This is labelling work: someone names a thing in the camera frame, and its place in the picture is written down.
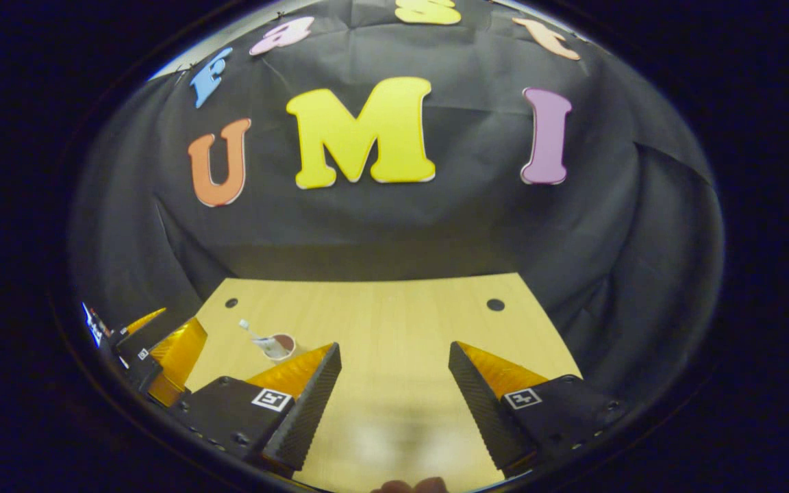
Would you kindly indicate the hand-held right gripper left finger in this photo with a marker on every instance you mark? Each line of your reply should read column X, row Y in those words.
column 309, row 411

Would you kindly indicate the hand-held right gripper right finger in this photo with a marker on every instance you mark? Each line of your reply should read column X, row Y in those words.
column 483, row 411

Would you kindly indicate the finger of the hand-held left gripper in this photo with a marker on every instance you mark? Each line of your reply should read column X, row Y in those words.
column 138, row 335
column 182, row 356

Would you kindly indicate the white toothpaste tube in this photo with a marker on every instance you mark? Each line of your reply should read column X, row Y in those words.
column 270, row 346

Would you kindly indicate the wooden desktop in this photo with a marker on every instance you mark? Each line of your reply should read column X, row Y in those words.
column 394, row 322

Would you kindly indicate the white lit equipment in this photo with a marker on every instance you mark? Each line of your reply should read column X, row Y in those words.
column 93, row 329

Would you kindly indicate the black backdrop cloth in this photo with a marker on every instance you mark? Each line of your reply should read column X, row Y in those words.
column 435, row 226

